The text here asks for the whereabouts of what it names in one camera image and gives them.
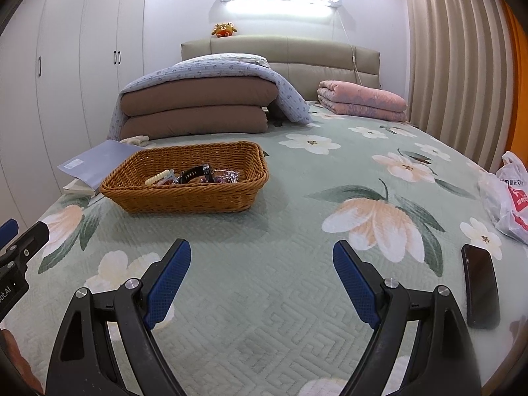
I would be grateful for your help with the blue booklet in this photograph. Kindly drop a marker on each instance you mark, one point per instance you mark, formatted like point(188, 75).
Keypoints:
point(95, 161)

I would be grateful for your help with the pink folded blanket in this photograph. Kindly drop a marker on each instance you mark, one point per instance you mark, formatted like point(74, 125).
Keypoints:
point(363, 99)

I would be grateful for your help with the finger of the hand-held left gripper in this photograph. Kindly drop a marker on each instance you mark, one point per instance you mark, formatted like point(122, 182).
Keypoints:
point(31, 241)
point(9, 233)

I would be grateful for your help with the orange door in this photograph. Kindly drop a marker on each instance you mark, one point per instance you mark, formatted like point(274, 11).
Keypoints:
point(517, 90)

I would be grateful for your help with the orange plush toy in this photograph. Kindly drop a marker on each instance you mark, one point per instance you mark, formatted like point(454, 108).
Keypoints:
point(223, 30)

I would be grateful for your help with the white plastic bag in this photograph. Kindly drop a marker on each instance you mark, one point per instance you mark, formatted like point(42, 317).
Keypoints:
point(509, 202)

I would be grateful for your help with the black smartphone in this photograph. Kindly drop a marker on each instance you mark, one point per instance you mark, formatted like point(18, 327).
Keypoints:
point(479, 284)

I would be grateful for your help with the brown wicker basket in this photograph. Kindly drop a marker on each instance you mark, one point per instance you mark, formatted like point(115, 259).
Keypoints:
point(185, 198)

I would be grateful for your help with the blue patterned quilt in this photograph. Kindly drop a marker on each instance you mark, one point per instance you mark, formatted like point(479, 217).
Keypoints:
point(214, 66)

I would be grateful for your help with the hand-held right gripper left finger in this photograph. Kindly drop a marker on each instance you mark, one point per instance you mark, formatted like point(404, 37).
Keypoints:
point(169, 284)

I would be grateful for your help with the beige curtain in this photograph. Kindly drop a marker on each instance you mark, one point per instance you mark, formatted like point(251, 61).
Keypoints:
point(449, 62)

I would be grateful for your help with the cream cloth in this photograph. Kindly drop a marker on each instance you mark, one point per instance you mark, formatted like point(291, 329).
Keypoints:
point(134, 140)

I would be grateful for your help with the wall light bar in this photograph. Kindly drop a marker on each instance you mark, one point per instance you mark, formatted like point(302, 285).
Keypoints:
point(280, 2)

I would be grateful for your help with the black wristwatch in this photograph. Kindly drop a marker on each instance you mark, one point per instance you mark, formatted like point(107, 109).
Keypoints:
point(196, 173)

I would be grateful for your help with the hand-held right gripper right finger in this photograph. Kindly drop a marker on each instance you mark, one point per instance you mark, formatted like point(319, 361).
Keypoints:
point(354, 284)

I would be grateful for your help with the person's left forearm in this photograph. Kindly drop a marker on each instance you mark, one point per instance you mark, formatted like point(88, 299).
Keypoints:
point(14, 354)

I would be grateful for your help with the white wardrobe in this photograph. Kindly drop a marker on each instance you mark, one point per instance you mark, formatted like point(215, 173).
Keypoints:
point(62, 90)

